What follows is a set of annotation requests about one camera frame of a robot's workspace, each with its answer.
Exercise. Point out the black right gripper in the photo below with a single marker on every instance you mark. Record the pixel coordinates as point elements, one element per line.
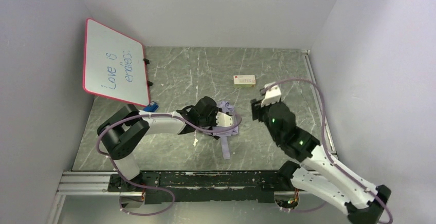
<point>257,109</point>

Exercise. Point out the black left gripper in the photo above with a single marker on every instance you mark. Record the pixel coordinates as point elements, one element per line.
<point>222,127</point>

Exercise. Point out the light purple folding umbrella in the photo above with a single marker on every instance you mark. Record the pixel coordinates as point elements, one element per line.
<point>222,133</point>

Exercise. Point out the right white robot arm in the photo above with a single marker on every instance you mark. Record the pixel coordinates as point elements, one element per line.
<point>315,170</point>

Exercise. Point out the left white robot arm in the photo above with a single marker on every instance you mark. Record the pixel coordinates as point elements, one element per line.
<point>121,133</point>

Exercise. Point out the small white cardboard box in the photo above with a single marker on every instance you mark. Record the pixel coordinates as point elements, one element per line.
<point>244,80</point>

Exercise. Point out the blue whiteboard marker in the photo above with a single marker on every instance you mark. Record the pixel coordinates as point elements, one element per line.
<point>151,107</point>

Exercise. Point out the red framed whiteboard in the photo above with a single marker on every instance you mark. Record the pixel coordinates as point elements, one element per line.
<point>114,65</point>

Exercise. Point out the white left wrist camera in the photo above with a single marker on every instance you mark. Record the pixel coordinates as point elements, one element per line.
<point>224,120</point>

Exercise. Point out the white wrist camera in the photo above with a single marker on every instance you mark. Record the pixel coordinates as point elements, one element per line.
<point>271,94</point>
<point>224,120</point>

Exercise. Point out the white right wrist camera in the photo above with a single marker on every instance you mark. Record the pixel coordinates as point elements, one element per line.
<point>271,94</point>

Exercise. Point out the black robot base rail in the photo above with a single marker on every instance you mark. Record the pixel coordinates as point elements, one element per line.
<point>202,186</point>

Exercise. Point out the aluminium frame rail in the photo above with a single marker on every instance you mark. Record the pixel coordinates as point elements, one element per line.
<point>86,183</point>

